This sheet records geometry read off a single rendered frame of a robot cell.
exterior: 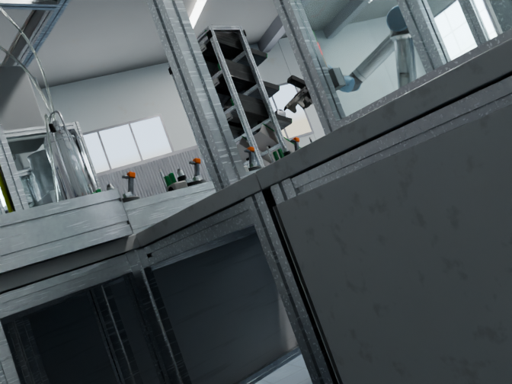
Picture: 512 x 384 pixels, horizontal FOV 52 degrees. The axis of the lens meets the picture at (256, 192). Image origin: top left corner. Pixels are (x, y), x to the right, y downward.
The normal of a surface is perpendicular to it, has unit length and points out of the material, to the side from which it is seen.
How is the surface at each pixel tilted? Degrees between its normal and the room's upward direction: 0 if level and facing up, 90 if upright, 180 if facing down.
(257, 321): 90
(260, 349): 90
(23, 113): 90
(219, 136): 90
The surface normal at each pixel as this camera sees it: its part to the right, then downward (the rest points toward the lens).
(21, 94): 0.61, -0.29
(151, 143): 0.33, -0.21
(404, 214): -0.71, 0.21
